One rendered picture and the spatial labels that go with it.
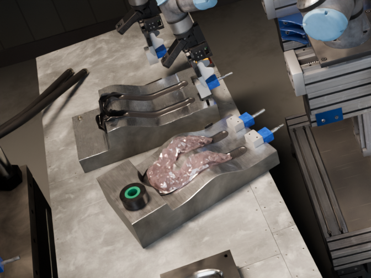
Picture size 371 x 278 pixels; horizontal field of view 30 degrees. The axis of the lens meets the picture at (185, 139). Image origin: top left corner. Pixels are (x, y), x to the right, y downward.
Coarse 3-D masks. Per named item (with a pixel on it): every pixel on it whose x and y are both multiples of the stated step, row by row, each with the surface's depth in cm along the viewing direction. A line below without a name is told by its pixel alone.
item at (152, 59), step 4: (144, 48) 255; (148, 48) 255; (160, 48) 255; (164, 48) 254; (168, 48) 256; (148, 52) 252; (156, 52) 254; (160, 52) 254; (164, 52) 254; (148, 56) 253; (152, 56) 254; (156, 56) 254; (160, 56) 255; (148, 60) 255; (152, 60) 254; (156, 60) 255; (152, 64) 255
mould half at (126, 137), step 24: (192, 72) 247; (168, 96) 241; (192, 96) 236; (72, 120) 249; (120, 120) 229; (144, 120) 231; (168, 120) 231; (192, 120) 231; (216, 120) 234; (96, 144) 235; (120, 144) 231; (144, 144) 233; (96, 168) 235
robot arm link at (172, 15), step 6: (156, 0) 214; (162, 0) 212; (168, 0) 212; (174, 0) 211; (162, 6) 214; (168, 6) 213; (174, 6) 212; (162, 12) 216; (168, 12) 214; (174, 12) 214; (180, 12) 213; (168, 18) 216; (174, 18) 215; (180, 18) 216
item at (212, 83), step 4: (212, 76) 233; (220, 76) 232; (224, 76) 232; (196, 80) 232; (208, 80) 232; (212, 80) 231; (216, 80) 230; (196, 84) 230; (200, 84) 230; (208, 84) 231; (212, 84) 231; (216, 84) 231; (200, 88) 230; (204, 88) 231; (208, 88) 231; (212, 88) 231; (200, 92) 231; (204, 92) 231; (208, 92) 232; (204, 96) 232
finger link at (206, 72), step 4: (200, 64) 225; (200, 68) 226; (204, 68) 226; (208, 68) 226; (212, 68) 226; (200, 72) 226; (204, 72) 226; (208, 72) 226; (212, 72) 227; (204, 76) 227; (208, 76) 227; (200, 80) 226; (204, 80) 227; (204, 84) 228
